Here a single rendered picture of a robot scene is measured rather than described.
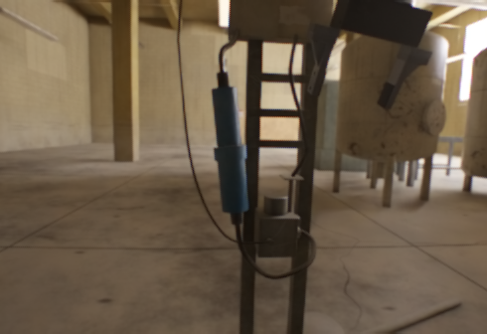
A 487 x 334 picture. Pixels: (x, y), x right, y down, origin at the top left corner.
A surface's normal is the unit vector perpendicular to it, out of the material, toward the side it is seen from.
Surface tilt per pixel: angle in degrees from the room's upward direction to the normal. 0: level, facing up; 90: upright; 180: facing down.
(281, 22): 90
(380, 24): 113
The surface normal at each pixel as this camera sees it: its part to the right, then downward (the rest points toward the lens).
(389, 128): -0.38, 0.11
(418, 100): 0.08, 0.13
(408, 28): 0.07, 0.52
